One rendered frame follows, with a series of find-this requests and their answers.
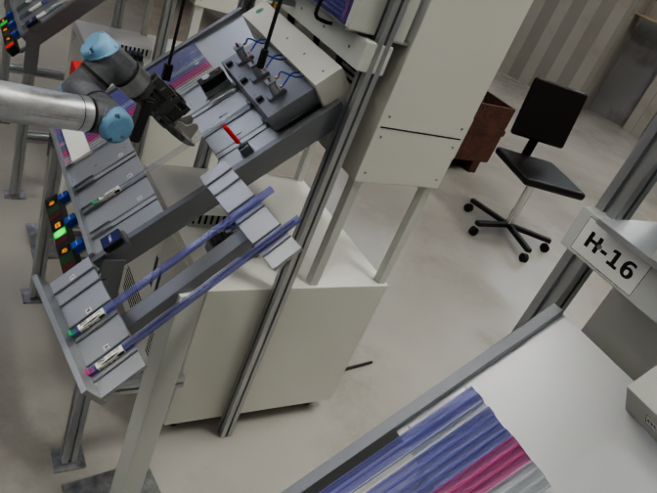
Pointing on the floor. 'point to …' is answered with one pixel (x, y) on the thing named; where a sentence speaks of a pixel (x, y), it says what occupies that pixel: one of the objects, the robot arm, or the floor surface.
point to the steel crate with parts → (484, 132)
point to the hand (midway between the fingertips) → (188, 142)
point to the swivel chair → (551, 126)
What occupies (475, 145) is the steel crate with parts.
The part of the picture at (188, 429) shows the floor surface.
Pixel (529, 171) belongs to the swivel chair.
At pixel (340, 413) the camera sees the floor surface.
